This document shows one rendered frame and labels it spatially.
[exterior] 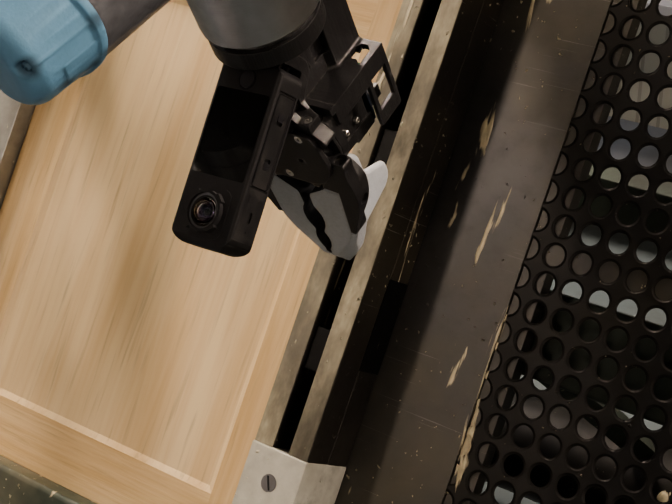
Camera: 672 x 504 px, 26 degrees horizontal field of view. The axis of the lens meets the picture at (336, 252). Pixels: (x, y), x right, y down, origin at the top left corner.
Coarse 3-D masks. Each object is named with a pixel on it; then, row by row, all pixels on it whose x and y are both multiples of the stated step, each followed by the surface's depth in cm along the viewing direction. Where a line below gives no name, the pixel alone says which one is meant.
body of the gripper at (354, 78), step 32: (320, 0) 84; (320, 32) 84; (352, 32) 90; (256, 64) 83; (288, 64) 86; (320, 64) 89; (352, 64) 89; (384, 64) 91; (320, 96) 88; (352, 96) 89; (320, 128) 87; (352, 128) 92; (288, 160) 90; (320, 160) 88
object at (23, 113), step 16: (0, 96) 158; (0, 112) 157; (16, 112) 156; (32, 112) 158; (0, 128) 157; (16, 128) 156; (0, 144) 156; (16, 144) 157; (0, 160) 156; (16, 160) 158; (0, 176) 156; (0, 192) 157; (0, 208) 158
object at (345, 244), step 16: (368, 176) 95; (384, 176) 97; (320, 192) 92; (320, 208) 94; (336, 208) 93; (368, 208) 97; (336, 224) 94; (336, 240) 96; (352, 240) 95; (352, 256) 99
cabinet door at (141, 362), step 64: (384, 0) 137; (128, 64) 152; (192, 64) 148; (64, 128) 155; (128, 128) 151; (192, 128) 147; (64, 192) 154; (128, 192) 149; (0, 256) 156; (64, 256) 152; (128, 256) 148; (192, 256) 144; (256, 256) 140; (0, 320) 155; (64, 320) 151; (128, 320) 146; (192, 320) 142; (256, 320) 139; (0, 384) 153; (64, 384) 149; (128, 384) 145; (192, 384) 141; (256, 384) 137; (0, 448) 152; (64, 448) 147; (128, 448) 143; (192, 448) 140
